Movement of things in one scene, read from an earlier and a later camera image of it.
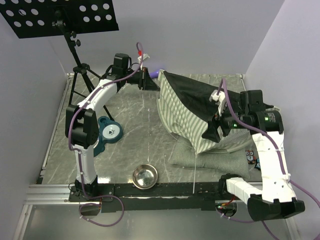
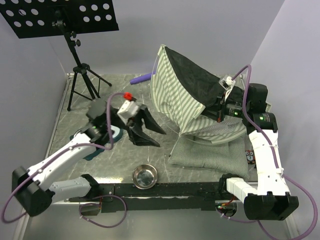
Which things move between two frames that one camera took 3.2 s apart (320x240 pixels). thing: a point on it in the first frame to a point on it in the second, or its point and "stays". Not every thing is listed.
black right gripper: (211, 133) to (219, 112)
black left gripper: (146, 82) to (135, 130)
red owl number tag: (250, 157) stays
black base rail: (163, 197) stays
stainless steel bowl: (144, 176) stays
